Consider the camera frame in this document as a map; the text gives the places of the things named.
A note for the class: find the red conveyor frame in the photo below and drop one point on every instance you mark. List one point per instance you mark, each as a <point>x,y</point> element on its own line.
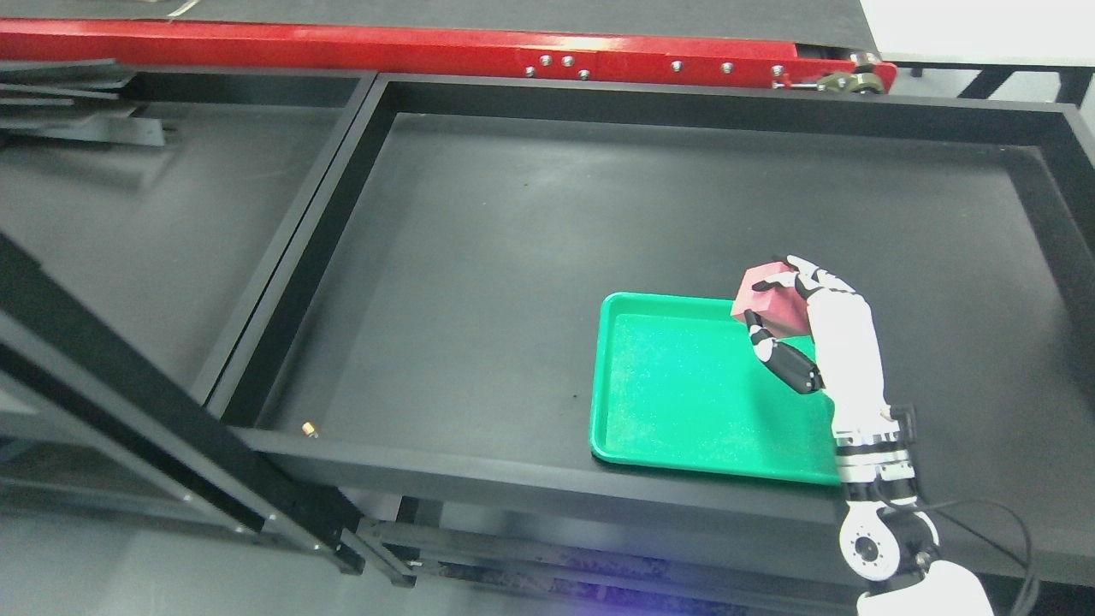
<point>508,54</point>

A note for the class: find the black right metal shelf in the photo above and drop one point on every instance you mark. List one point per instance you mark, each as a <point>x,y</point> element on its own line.
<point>434,334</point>

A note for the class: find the black metal shelf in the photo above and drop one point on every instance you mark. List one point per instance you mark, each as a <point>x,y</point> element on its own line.
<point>434,334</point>
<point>153,271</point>

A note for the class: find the pink foam block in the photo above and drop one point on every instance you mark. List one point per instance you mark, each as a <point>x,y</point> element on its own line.
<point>781,309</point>

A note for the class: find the green plastic tray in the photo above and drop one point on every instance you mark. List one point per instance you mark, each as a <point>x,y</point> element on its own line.
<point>676,386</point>

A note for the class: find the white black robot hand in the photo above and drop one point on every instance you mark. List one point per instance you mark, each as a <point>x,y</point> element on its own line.
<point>847,365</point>

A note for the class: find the black left metal shelf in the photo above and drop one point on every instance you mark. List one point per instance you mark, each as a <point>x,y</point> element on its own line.
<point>153,271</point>

